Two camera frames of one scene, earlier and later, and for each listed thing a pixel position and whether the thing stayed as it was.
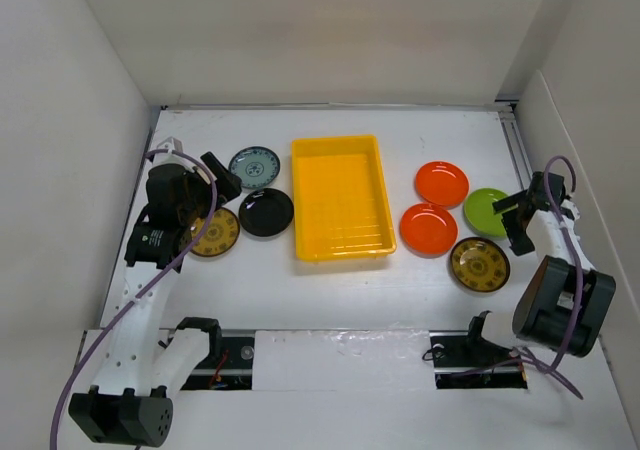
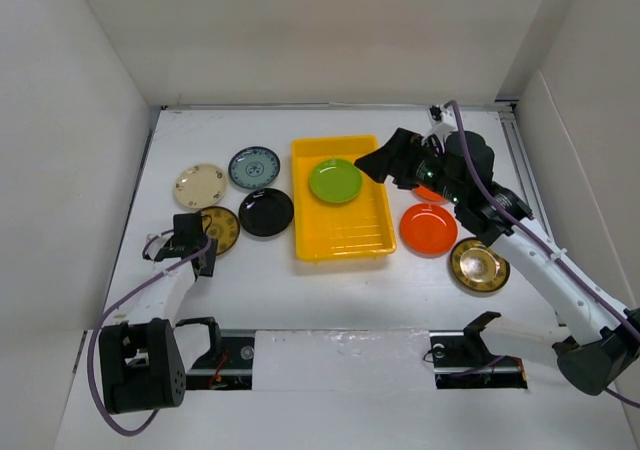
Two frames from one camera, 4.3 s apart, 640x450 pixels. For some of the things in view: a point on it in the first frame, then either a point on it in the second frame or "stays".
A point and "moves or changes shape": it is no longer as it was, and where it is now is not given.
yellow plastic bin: [341, 198] stays
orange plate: [428, 230] stays
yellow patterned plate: [479, 265] stays
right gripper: [521, 242] → [396, 158]
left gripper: [227, 183] → [209, 258]
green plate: [479, 210] moves or changes shape
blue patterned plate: [255, 166] stays
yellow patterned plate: [220, 235] stays
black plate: [266, 212] stays
